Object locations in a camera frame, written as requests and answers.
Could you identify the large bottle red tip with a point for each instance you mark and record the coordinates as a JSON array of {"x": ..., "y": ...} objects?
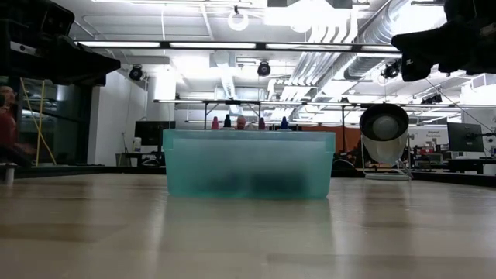
[{"x": 215, "y": 124}]

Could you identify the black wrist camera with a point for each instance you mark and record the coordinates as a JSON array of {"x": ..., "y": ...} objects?
[
  {"x": 472, "y": 9},
  {"x": 38, "y": 17}
]

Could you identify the white jug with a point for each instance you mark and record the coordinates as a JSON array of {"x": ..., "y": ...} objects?
[{"x": 136, "y": 145}]

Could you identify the black ceiling camera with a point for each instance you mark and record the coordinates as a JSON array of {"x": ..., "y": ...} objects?
[
  {"x": 135, "y": 73},
  {"x": 391, "y": 69},
  {"x": 432, "y": 99},
  {"x": 264, "y": 69}
]

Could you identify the white wall sign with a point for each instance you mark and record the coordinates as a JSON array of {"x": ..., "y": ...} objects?
[{"x": 428, "y": 133}]

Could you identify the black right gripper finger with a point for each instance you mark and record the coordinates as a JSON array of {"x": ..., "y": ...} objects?
[{"x": 426, "y": 50}]

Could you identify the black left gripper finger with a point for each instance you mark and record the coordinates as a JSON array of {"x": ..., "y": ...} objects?
[{"x": 89, "y": 66}]

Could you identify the orange partition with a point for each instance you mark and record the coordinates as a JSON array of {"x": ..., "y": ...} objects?
[{"x": 348, "y": 133}]

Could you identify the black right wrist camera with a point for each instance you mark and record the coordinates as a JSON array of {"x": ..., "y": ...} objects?
[{"x": 472, "y": 9}]

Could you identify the dark desk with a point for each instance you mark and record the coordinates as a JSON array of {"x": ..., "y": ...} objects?
[
  {"x": 465, "y": 164},
  {"x": 131, "y": 159}
]

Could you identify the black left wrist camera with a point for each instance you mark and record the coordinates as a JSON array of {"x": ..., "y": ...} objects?
[{"x": 38, "y": 17}]

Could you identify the person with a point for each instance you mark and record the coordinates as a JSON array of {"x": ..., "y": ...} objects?
[
  {"x": 241, "y": 123},
  {"x": 7, "y": 128}
]

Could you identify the teal translucent plastic bin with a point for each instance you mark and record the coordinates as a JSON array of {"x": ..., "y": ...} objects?
[{"x": 193, "y": 162}]

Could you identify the white arm base foot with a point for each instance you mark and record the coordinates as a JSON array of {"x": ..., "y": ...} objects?
[{"x": 9, "y": 172}]

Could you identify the white spotlight lamp black rim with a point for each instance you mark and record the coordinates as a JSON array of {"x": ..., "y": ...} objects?
[{"x": 383, "y": 151}]

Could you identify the large bottle blue tip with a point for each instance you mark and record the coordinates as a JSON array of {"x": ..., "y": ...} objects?
[{"x": 284, "y": 125}]

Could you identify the black computer monitor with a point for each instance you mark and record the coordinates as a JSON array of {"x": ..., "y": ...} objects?
[
  {"x": 151, "y": 132},
  {"x": 465, "y": 137}
]

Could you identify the silver ventilation duct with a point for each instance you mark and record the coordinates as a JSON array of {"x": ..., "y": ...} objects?
[{"x": 372, "y": 35}]

